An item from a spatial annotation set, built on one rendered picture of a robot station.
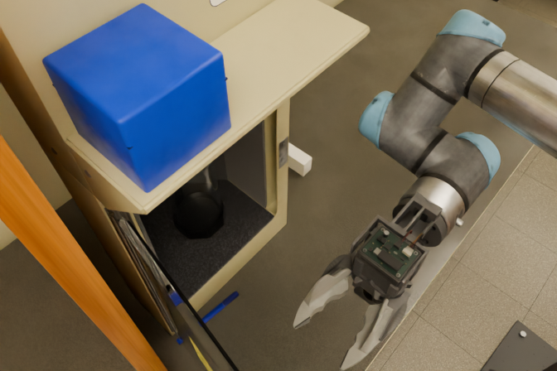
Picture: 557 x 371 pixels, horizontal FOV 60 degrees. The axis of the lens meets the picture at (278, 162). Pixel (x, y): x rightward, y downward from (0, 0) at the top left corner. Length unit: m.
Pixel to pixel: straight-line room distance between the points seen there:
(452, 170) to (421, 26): 0.93
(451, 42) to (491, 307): 1.58
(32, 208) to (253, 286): 0.66
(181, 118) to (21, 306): 0.76
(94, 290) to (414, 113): 0.45
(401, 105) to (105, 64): 0.42
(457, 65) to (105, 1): 0.43
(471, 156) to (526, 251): 1.64
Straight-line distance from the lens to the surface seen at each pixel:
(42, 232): 0.40
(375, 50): 1.44
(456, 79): 0.67
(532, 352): 2.11
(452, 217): 0.64
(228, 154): 0.94
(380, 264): 0.56
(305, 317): 0.59
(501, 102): 0.65
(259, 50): 0.52
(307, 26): 0.55
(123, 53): 0.40
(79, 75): 0.39
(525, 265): 2.28
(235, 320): 0.96
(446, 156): 0.68
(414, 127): 0.68
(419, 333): 2.01
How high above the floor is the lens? 1.84
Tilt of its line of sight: 53 degrees down
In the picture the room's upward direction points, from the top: straight up
